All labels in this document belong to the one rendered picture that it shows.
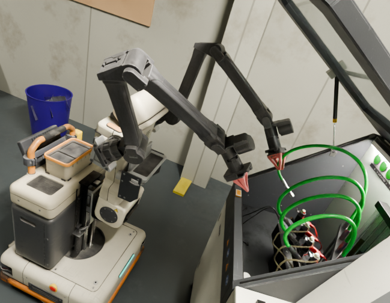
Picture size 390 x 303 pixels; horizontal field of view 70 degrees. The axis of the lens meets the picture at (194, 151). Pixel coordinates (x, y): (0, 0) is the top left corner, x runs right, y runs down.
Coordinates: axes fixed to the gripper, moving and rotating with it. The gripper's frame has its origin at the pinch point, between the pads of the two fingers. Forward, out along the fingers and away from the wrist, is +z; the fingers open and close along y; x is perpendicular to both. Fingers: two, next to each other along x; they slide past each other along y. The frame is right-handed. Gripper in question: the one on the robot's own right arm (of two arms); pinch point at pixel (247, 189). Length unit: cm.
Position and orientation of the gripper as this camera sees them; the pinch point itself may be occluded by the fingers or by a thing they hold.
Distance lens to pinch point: 109.1
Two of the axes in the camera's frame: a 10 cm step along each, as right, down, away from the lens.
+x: 3.7, -3.9, 8.4
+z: 4.6, 8.7, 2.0
